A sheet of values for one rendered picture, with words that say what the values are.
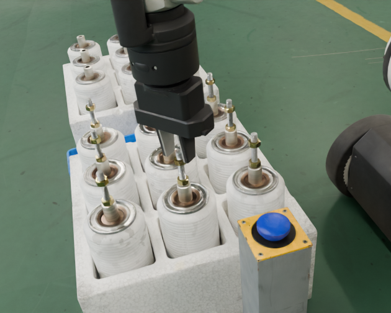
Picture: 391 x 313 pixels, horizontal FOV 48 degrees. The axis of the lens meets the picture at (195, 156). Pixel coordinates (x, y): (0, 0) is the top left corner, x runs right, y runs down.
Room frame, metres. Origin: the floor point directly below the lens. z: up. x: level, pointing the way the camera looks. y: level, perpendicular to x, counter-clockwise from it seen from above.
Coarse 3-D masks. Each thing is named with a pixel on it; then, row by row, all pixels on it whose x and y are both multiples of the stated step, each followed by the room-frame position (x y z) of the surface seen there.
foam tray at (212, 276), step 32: (288, 192) 0.59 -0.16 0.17; (224, 224) 0.53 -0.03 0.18; (160, 256) 0.47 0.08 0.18; (192, 256) 0.46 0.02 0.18; (224, 256) 0.46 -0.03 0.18; (96, 288) 0.43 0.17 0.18; (128, 288) 0.43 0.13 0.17; (160, 288) 0.44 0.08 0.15; (192, 288) 0.44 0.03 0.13; (224, 288) 0.45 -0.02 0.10
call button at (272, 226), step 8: (264, 216) 0.38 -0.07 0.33; (272, 216) 0.38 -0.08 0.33; (280, 216) 0.38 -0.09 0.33; (264, 224) 0.37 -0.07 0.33; (272, 224) 0.37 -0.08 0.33; (280, 224) 0.37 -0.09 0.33; (288, 224) 0.36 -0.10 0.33; (264, 232) 0.36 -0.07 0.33; (272, 232) 0.35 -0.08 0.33; (280, 232) 0.35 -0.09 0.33; (288, 232) 0.36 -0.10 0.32; (272, 240) 0.35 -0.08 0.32
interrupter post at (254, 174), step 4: (248, 168) 0.54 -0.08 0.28; (252, 168) 0.54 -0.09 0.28; (256, 168) 0.54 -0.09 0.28; (260, 168) 0.54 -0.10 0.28; (248, 172) 0.54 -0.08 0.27; (252, 172) 0.54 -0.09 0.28; (256, 172) 0.54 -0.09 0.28; (260, 172) 0.54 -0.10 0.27; (248, 176) 0.55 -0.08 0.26; (252, 176) 0.54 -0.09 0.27; (256, 176) 0.54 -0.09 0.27; (260, 176) 0.54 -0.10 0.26; (248, 180) 0.55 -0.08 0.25; (252, 180) 0.54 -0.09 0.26; (256, 180) 0.54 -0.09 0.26; (260, 180) 0.54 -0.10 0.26
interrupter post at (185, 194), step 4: (188, 184) 0.52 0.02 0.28; (180, 188) 0.52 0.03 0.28; (184, 188) 0.51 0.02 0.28; (188, 188) 0.52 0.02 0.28; (180, 192) 0.52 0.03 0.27; (184, 192) 0.51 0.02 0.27; (188, 192) 0.52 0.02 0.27; (180, 196) 0.52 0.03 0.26; (184, 196) 0.51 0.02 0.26; (188, 196) 0.51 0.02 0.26; (180, 200) 0.52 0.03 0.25; (184, 200) 0.51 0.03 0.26; (188, 200) 0.51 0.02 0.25
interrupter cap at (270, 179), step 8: (240, 168) 0.58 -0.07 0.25; (264, 168) 0.57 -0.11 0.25; (240, 176) 0.56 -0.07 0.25; (264, 176) 0.55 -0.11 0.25; (272, 176) 0.55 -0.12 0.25; (240, 184) 0.54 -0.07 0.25; (248, 184) 0.54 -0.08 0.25; (256, 184) 0.54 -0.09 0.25; (264, 184) 0.53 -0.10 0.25; (272, 184) 0.53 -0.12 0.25; (240, 192) 0.52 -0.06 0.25; (248, 192) 0.52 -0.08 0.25; (256, 192) 0.51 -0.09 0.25; (264, 192) 0.51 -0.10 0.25
